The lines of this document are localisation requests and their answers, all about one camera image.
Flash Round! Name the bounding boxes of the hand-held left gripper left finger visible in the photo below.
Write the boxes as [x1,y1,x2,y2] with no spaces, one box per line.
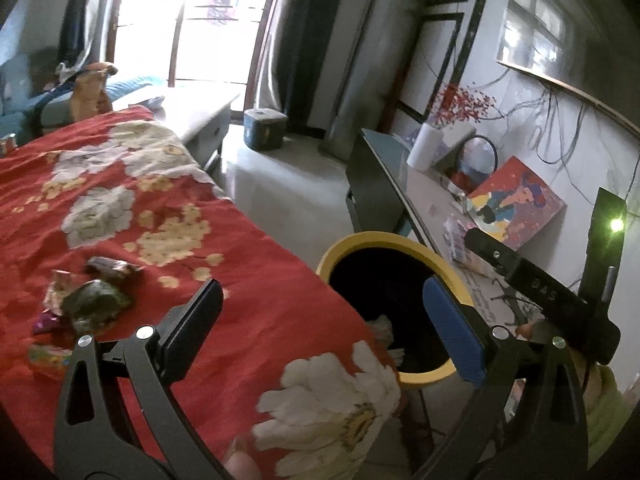
[52,279,236,480]

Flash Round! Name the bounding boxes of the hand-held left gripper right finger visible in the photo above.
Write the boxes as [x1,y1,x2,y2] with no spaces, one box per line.
[415,276,590,480]

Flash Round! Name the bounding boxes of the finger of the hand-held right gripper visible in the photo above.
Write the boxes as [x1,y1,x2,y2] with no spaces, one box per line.
[464,228,587,326]

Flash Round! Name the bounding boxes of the white plastic bag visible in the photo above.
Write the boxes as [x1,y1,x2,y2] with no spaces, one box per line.
[367,312,408,366]

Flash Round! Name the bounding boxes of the yellow rimmed trash bin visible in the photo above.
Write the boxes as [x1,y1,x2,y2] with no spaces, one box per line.
[316,231,475,390]

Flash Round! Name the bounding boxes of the person's right hand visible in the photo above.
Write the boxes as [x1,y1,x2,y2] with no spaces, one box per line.
[515,323,604,405]

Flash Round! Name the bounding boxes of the person's left hand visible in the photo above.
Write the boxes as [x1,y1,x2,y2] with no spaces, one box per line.
[223,436,263,480]

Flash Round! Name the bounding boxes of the red floral blanket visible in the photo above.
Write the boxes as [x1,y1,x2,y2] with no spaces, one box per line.
[0,105,403,480]

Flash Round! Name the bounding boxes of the brown shiny wrapper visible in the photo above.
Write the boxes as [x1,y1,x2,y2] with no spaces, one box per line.
[86,256,138,278]

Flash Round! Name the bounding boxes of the round black rimmed mirror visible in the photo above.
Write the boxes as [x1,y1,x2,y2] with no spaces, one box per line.
[452,136,499,196]

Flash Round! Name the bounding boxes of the pink white wrapper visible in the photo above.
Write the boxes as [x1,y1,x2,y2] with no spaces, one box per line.
[45,270,73,313]

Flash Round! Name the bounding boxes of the purple wrapper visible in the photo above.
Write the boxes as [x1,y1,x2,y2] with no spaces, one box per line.
[31,310,63,336]

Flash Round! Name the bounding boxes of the green yellow snack wrapper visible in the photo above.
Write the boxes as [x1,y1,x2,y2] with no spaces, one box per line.
[27,344,73,376]

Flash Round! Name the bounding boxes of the black desk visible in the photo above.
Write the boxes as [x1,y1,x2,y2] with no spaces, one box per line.
[345,128,566,341]

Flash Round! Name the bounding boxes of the white paper roll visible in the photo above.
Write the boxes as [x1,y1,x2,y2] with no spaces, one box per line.
[406,124,443,171]

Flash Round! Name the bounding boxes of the red berry branches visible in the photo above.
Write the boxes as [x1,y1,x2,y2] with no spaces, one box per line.
[430,82,498,128]

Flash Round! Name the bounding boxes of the white bench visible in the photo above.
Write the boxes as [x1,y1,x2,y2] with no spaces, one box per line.
[150,91,242,171]

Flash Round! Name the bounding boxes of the blue storage box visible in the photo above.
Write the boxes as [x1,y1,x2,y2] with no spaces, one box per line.
[243,108,289,151]

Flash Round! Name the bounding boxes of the light blue cushion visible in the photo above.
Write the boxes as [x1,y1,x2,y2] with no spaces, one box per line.
[42,76,166,128]

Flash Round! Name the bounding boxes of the brown plush toy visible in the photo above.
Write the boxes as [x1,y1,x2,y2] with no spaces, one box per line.
[69,61,120,122]

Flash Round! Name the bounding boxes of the grey standing air conditioner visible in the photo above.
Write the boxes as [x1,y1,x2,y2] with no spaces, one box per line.
[319,0,396,158]

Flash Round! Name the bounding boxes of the grey curtain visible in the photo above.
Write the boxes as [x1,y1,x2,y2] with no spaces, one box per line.
[255,0,326,136]

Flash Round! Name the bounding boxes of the window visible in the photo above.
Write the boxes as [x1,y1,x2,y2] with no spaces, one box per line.
[107,0,281,86]

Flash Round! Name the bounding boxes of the dark blue curtain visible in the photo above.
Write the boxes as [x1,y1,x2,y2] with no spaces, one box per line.
[65,0,131,76]

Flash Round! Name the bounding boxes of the dark wall cables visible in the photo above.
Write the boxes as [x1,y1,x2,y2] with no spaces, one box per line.
[500,75,601,201]

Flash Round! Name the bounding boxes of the wall mirror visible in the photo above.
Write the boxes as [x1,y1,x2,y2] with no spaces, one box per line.
[495,0,640,136]

